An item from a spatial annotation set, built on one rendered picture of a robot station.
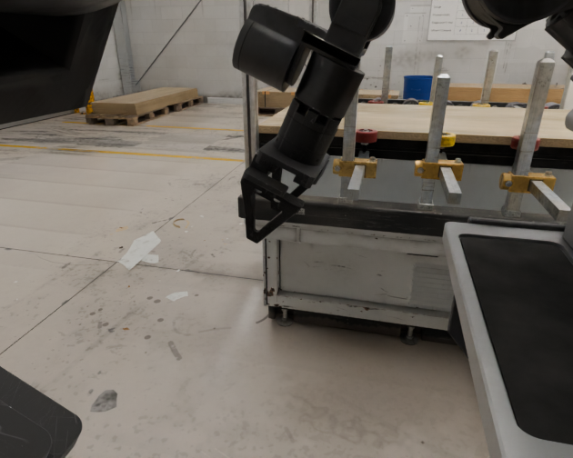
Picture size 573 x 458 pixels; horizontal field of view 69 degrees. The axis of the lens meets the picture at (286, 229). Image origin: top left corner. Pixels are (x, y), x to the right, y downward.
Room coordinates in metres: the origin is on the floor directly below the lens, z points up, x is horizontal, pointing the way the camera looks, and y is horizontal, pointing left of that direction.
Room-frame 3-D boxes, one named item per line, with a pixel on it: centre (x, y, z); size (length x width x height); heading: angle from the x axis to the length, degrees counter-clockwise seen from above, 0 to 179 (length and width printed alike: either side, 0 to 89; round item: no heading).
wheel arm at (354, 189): (1.25, -0.22, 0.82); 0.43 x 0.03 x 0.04; 167
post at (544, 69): (1.19, -0.68, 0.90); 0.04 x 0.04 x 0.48; 77
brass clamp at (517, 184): (1.18, -0.70, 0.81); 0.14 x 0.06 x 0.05; 77
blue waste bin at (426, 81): (6.64, -2.04, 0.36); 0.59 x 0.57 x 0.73; 167
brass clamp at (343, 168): (1.30, -0.22, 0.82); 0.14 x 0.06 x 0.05; 77
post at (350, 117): (1.30, -0.20, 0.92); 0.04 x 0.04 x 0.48; 77
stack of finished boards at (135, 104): (7.86, 2.42, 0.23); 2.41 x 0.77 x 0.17; 168
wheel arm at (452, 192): (1.19, -0.47, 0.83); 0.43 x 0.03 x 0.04; 167
